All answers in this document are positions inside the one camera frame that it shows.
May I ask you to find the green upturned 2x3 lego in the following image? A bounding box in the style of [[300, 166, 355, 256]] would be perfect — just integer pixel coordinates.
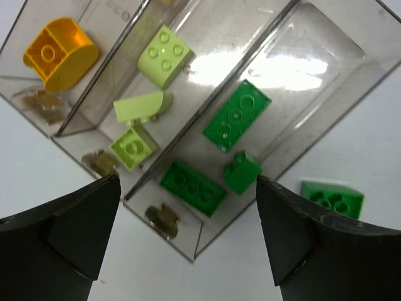
[[300, 181, 365, 219]]

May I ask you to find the pale green small lego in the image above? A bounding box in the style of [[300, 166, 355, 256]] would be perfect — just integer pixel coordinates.
[[113, 91, 173, 125]]

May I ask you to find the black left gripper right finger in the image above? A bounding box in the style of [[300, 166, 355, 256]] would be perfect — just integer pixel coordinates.
[[256, 176, 400, 300]]

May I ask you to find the orange round printed lego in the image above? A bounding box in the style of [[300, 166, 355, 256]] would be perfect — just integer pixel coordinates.
[[23, 17, 100, 92]]

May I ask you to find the clear three-compartment organizer tray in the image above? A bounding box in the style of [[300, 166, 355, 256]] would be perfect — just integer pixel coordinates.
[[1, 1, 400, 262]]

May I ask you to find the green 2x4 lego brick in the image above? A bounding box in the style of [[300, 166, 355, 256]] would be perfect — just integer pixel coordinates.
[[160, 159, 227, 217]]

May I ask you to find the green 2x4 lego plate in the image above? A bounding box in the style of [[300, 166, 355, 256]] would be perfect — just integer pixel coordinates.
[[202, 80, 272, 153]]

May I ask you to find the lime green 2x2 lego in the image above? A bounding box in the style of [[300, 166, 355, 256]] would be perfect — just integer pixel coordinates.
[[110, 125, 158, 171]]

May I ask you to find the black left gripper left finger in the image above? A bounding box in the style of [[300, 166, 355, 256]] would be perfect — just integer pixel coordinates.
[[1, 174, 121, 300]]

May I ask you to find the pale green 2x2 lego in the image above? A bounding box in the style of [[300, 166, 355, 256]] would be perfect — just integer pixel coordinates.
[[137, 25, 194, 90]]

